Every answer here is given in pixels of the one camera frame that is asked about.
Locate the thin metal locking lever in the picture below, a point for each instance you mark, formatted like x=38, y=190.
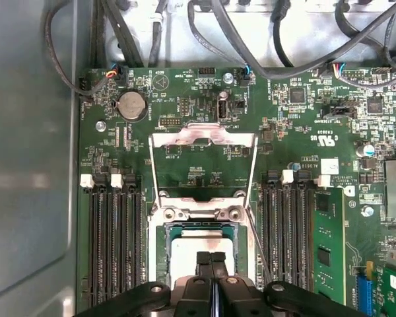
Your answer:
x=259, y=246

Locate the silver CPU green substrate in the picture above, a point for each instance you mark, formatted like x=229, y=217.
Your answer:
x=184, y=251

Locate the green motherboard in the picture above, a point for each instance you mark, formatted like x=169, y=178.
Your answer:
x=171, y=95

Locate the silver coin cell battery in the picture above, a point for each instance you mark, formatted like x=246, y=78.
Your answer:
x=131, y=105

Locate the internal USB port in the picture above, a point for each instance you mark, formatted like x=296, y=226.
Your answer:
x=222, y=110

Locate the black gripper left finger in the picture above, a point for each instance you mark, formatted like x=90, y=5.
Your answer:
x=191, y=300

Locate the blue expansion slot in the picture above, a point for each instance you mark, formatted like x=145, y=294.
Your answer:
x=364, y=294

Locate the black grey PC case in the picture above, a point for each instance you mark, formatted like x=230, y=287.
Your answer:
x=26, y=132

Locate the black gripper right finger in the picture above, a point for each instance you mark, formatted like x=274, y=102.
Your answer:
x=237, y=300

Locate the green RAM stick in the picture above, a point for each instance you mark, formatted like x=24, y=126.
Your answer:
x=330, y=231

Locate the metal socket cover frame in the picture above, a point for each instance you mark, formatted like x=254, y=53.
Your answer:
x=201, y=132

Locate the graphics card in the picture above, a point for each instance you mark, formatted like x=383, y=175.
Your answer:
x=391, y=302

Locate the silver blue capacitor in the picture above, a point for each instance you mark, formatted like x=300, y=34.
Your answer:
x=365, y=150

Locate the CPU socket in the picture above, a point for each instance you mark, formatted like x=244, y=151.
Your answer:
x=224, y=214

